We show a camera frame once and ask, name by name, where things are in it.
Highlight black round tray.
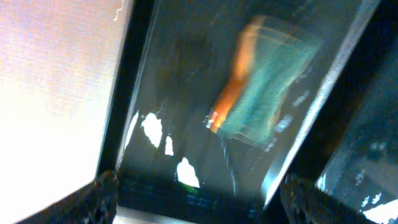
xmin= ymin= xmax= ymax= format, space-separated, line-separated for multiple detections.
xmin=316 ymin=56 xmax=397 ymax=223

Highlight black rectangular tray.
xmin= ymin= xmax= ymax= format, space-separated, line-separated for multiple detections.
xmin=99 ymin=0 xmax=379 ymax=223

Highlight orange green scrub sponge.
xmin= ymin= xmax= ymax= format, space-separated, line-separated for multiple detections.
xmin=207 ymin=16 xmax=323 ymax=147

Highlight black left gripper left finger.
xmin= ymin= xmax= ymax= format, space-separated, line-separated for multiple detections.
xmin=17 ymin=170 xmax=119 ymax=224

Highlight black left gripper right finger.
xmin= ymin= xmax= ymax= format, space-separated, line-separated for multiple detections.
xmin=280 ymin=174 xmax=373 ymax=224

